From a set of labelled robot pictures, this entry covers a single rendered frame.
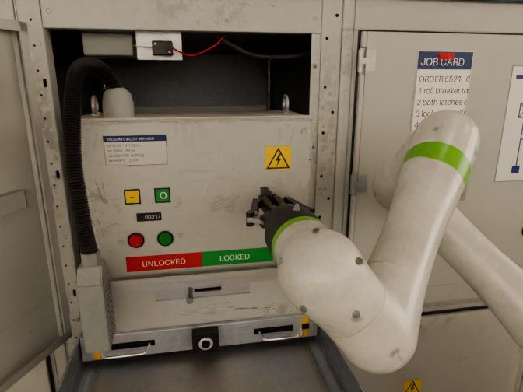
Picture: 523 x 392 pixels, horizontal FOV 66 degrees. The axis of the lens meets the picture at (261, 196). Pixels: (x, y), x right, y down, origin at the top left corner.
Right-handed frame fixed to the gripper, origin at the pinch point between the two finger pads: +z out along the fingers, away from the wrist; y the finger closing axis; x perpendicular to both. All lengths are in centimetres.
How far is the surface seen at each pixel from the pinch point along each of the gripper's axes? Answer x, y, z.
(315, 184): -2.3, 16.2, 16.9
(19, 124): 15, -51, 16
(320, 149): 6.8, 17.0, 16.7
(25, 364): -39, -55, 7
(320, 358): -38.0, 11.7, -4.4
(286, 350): -38.4, 4.8, 0.6
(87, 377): -38, -39, -1
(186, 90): 20, -15, 95
